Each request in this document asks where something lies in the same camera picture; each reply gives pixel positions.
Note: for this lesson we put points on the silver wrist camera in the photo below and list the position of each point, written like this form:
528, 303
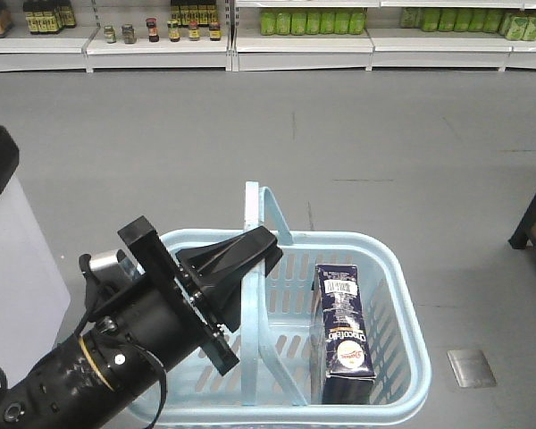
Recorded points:
107, 263

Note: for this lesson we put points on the near white chest freezer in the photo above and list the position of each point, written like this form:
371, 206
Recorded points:
33, 296

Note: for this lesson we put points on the white store shelving unit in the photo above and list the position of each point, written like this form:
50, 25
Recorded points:
245, 36

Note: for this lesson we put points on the light blue plastic shopping basket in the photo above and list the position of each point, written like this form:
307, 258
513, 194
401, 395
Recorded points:
270, 387

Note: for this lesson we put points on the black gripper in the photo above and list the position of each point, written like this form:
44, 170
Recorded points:
197, 292

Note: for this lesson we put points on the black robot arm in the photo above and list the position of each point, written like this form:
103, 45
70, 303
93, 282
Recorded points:
143, 316

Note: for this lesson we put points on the dark blue Chocofello cookie box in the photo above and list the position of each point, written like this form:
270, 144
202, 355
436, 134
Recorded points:
341, 366

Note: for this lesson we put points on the steel floor socket cover left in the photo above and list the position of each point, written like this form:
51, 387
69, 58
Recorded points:
471, 368

